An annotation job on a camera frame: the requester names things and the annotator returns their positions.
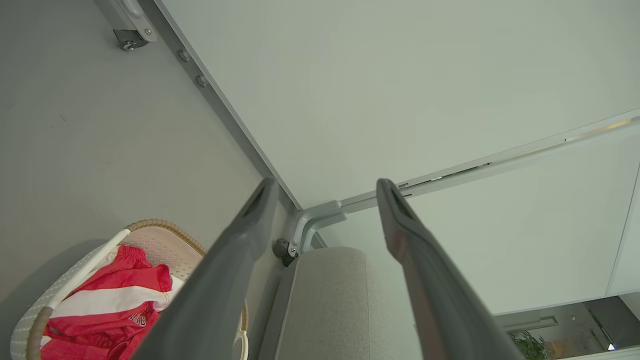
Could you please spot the black caster wheel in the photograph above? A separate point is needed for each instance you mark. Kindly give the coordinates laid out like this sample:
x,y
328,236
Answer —
x,y
284,251
127,42

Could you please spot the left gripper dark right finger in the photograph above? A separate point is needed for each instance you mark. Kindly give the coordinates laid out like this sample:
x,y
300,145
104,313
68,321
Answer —
x,y
435,290

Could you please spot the red basketball garment with lettering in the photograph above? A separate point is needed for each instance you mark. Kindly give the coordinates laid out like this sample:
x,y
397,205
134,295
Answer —
x,y
125,272

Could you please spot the small round levelling foot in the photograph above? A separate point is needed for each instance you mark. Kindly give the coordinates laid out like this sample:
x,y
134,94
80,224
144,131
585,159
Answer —
x,y
184,55
201,80

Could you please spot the white laundry basket brown rim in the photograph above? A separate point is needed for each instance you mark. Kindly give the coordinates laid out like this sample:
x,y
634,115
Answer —
x,y
160,245

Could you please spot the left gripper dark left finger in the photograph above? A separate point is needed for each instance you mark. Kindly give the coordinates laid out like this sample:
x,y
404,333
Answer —
x,y
215,290

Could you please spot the grey fabric sofa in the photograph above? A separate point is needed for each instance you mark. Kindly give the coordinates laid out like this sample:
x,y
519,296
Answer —
x,y
330,300

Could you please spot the green potted plant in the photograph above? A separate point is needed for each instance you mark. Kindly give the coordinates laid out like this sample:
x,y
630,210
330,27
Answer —
x,y
530,346

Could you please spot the grey partition foot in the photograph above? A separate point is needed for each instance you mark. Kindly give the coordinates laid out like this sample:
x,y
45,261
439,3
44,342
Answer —
x,y
137,20
315,215

